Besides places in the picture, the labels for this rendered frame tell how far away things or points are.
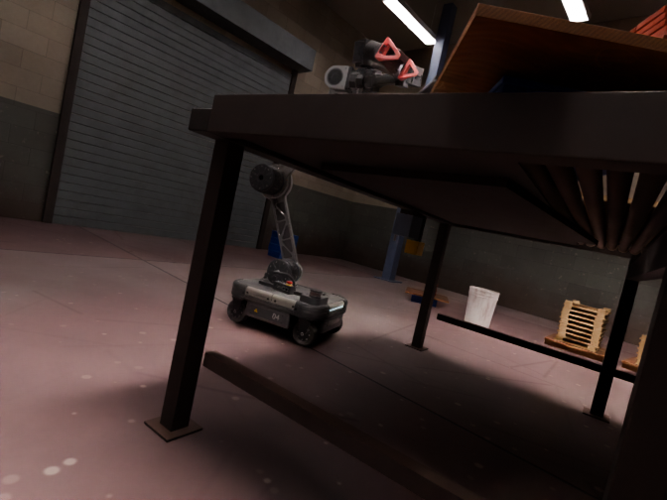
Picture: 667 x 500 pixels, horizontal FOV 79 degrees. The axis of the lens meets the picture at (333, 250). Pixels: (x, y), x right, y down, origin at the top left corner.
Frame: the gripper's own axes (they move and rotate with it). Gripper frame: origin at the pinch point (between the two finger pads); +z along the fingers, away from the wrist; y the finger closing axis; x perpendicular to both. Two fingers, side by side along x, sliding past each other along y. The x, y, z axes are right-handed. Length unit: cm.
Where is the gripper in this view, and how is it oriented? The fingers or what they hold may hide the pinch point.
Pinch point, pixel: (406, 64)
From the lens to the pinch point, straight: 136.7
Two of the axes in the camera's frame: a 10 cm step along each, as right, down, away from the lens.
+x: -5.4, 7.9, 2.8
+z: 4.9, 5.7, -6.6
